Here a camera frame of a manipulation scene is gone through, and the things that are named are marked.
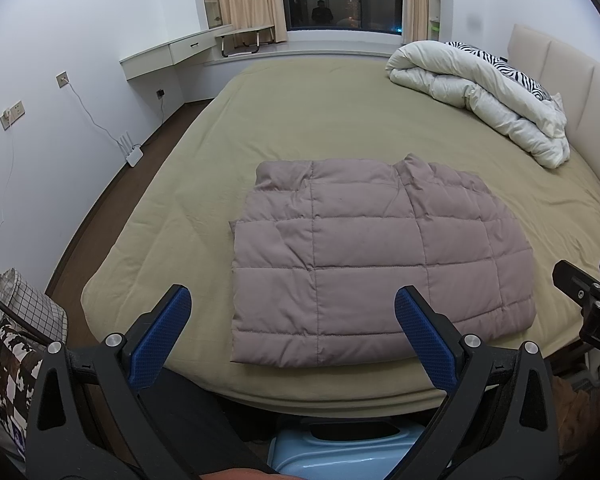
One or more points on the beige padded headboard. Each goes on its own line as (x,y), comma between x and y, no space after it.
(570,70)

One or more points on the brown white patterned bag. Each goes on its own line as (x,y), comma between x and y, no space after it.
(12,385)

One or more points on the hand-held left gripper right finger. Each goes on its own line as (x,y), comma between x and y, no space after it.
(422,335)

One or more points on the zebra print pillow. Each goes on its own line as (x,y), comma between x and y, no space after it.
(515,72)

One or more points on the folding lap table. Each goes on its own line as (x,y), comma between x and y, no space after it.
(245,35)

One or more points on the white wall socket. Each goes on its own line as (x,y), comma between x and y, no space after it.
(62,79)
(12,116)

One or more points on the bed with khaki sheet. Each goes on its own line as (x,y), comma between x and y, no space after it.
(330,110)

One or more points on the checked fabric bag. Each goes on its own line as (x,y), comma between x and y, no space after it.
(35,305)

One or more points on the light blue plastic stool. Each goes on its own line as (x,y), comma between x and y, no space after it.
(340,455)

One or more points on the white wifi router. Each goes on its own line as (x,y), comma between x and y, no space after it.
(132,152)

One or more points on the beige hooded puffer coat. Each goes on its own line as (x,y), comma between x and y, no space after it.
(360,260)

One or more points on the person's leg in black pants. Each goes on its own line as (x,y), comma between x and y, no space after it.
(205,420)

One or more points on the white floating desk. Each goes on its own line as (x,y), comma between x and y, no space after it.
(180,50)

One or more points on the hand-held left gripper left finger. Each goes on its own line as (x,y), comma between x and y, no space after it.
(165,330)

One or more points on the white duvet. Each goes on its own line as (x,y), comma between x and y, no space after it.
(460,80)

